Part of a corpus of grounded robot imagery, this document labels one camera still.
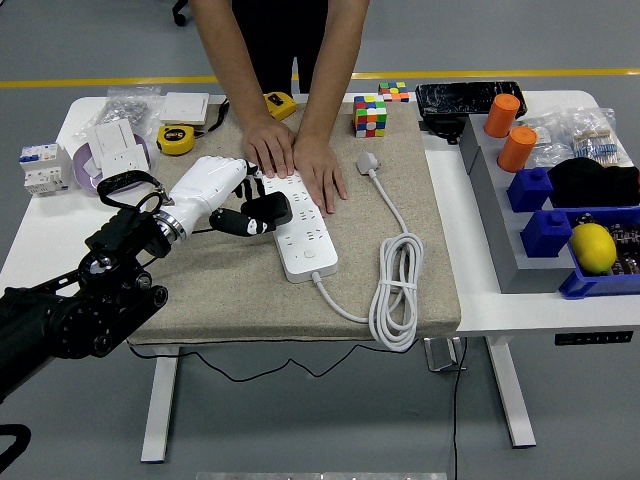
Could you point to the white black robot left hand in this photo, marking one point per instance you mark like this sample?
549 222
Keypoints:
205 185

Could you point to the person's left hand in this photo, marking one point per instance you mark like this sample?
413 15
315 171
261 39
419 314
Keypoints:
320 167

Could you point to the person's right hand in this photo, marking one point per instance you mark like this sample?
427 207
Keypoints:
267 145

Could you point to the black plug adapter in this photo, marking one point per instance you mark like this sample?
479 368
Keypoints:
272 207

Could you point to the white power strip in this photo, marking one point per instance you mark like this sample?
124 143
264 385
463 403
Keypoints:
305 250

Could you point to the person's right forearm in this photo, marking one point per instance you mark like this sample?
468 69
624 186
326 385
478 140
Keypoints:
225 60

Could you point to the person's left forearm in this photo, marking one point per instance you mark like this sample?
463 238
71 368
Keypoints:
330 75

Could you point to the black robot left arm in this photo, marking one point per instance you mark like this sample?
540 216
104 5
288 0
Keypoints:
75 320

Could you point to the boxy yellow tape measure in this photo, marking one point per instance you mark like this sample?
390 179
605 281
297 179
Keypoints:
281 105

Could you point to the round yellow black tape measure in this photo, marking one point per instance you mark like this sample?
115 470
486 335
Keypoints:
175 140

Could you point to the large colourful puzzle cube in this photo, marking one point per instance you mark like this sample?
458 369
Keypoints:
370 116

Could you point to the small colourful puzzle cube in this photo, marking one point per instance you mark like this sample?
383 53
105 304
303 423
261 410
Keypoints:
393 91

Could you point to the grey-brown mat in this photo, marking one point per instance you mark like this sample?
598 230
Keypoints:
225 290

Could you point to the clear bag of screws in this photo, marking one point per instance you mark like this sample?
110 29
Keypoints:
125 107

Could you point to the person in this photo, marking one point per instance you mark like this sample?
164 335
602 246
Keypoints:
280 30

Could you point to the black office chair base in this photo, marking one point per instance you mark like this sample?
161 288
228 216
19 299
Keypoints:
180 19

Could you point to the glossy black plastic tray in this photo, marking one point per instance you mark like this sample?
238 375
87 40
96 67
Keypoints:
460 97

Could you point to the white blue circuit breaker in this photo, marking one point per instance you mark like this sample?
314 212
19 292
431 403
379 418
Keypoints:
42 170

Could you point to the orange cylinder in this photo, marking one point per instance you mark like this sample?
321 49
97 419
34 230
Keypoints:
517 148
501 116

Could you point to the grey stepped block stand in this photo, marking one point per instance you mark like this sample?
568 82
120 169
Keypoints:
500 225

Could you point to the blue block with knob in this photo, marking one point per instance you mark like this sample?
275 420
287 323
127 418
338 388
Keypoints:
530 190
547 235

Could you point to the white table leg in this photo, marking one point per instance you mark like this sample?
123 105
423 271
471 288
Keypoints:
160 400
510 390

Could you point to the grey metal box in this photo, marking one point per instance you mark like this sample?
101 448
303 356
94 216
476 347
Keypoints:
442 355

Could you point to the clear bag of resistors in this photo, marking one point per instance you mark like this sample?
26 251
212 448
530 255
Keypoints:
590 140

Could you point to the black cloth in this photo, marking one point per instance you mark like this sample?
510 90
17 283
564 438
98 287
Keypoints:
595 182

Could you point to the yellow lemon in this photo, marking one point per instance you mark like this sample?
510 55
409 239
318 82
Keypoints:
593 247

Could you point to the blue storage bin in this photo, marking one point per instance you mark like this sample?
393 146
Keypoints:
590 287

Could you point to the dark circuit boards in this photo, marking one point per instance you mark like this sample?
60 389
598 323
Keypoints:
627 245

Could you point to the black table control panel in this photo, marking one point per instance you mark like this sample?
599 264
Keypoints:
592 338

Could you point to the white wall switch panel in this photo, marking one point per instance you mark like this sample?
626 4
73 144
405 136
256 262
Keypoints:
184 107

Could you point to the white wall socket panel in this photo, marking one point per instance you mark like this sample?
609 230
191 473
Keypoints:
125 161

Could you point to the white two-button switch panel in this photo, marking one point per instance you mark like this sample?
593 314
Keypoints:
114 137

